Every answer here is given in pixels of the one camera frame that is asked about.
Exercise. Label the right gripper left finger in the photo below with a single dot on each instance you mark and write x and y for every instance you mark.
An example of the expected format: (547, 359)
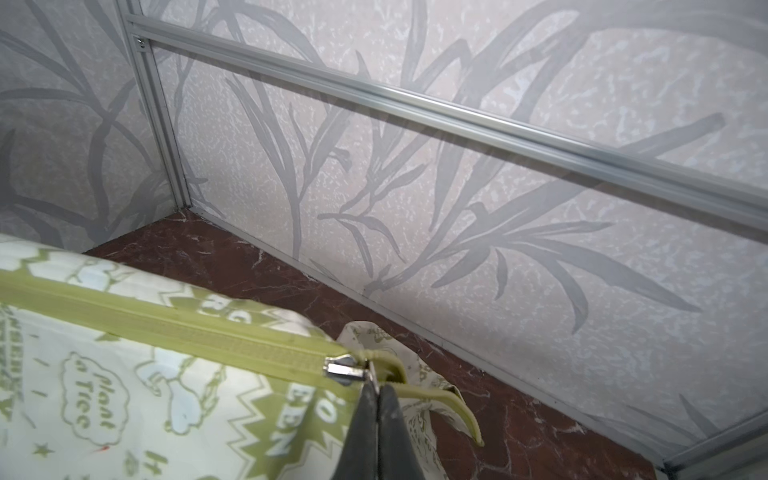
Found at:
(359, 456)

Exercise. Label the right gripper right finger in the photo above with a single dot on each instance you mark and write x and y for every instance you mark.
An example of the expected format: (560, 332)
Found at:
(396, 458)

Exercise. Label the metal zipper slider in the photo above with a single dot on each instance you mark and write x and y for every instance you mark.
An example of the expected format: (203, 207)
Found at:
(346, 370)

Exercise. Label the white green printed jacket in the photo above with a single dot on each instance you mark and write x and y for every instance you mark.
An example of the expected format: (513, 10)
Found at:
(110, 372)

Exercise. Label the aluminium frame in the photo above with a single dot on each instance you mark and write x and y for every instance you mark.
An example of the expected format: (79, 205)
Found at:
(569, 195)

